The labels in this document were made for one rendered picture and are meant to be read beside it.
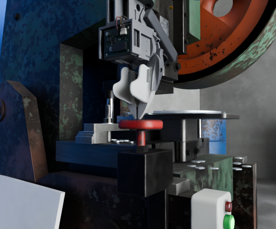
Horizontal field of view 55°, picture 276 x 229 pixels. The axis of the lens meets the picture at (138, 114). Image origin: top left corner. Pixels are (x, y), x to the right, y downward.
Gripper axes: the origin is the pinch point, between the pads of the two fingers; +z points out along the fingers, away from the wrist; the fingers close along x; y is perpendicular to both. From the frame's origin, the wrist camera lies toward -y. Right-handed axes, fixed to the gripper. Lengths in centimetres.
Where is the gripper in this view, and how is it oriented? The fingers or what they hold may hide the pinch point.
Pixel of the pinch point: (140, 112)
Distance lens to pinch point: 47.2
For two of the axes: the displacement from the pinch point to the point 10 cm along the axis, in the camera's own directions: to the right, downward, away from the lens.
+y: -5.8, -0.3, -8.1
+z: 0.0, 10.0, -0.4
